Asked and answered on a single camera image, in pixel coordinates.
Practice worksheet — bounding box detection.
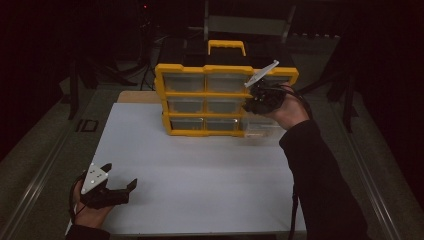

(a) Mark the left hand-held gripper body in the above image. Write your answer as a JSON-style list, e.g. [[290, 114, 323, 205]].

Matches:
[[79, 163, 130, 210]]

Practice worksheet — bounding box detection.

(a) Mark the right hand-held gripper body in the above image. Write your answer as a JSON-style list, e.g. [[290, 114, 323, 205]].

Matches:
[[244, 59, 288, 114]]

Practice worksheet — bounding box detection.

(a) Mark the clear plastic drawer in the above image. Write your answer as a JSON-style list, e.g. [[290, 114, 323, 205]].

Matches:
[[240, 111, 288, 139]]

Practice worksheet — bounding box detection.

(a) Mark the yellow black drawer cabinet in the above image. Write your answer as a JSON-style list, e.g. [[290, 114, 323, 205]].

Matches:
[[154, 39, 300, 138]]

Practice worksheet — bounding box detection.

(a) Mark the person's left hand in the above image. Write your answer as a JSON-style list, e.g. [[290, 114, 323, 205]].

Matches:
[[71, 179, 116, 231]]

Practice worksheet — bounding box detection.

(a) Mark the person's right hand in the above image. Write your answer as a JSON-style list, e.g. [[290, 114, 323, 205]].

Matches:
[[266, 87, 310, 131]]

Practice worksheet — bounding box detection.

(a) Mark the white table board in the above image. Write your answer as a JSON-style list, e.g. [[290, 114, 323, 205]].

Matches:
[[91, 102, 308, 236]]

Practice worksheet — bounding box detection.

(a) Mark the dark tripod stand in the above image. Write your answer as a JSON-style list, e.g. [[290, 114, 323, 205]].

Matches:
[[131, 0, 158, 92]]

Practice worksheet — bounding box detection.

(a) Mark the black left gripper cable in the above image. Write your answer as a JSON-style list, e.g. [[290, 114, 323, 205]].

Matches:
[[67, 172, 86, 225]]

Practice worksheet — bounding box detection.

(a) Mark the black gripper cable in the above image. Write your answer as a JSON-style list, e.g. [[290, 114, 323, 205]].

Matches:
[[273, 83, 314, 240], [67, 172, 86, 225]]

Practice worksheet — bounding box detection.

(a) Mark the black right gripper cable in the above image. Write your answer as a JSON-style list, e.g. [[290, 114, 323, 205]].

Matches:
[[273, 83, 314, 240]]

